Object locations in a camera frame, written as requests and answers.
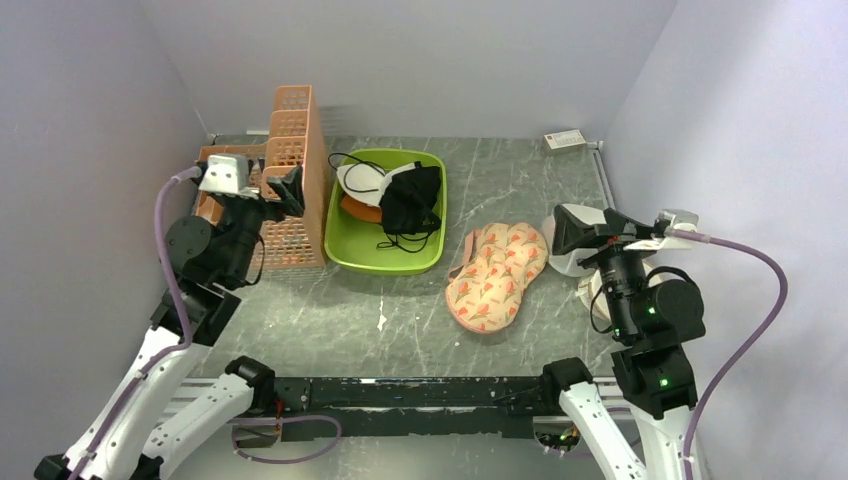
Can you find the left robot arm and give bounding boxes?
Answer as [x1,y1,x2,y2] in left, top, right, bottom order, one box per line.
[34,159,305,479]

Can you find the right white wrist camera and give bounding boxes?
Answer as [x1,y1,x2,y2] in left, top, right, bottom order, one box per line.
[624,209,700,252]

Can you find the black bra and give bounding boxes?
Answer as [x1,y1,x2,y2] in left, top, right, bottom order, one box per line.
[376,162,442,254]

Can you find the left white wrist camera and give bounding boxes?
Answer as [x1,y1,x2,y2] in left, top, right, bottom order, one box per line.
[199,153,258,199]

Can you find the white small box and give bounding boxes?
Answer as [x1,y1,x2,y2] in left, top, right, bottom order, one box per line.
[542,129,588,154]

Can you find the orange bra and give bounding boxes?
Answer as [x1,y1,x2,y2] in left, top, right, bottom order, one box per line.
[340,195,382,224]

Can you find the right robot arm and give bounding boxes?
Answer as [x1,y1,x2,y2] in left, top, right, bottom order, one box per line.
[539,204,706,479]

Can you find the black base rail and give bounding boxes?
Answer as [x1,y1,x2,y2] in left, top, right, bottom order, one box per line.
[245,376,564,441]

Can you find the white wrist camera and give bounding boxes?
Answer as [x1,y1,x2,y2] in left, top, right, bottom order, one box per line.
[199,153,258,199]
[624,209,700,252]

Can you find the beige round laundry bag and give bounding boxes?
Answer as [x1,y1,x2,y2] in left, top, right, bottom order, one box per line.
[577,270,611,329]

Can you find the white bra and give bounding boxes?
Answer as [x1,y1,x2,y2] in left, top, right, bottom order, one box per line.
[328,152,421,206]

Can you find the green plastic tray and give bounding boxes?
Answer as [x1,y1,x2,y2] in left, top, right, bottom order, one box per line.
[324,148,448,275]

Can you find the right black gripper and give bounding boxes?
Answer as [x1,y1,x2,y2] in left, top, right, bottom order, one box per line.
[552,203,661,338]

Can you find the orange plastic organizer basket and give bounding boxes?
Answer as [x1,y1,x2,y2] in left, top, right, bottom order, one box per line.
[197,85,331,269]

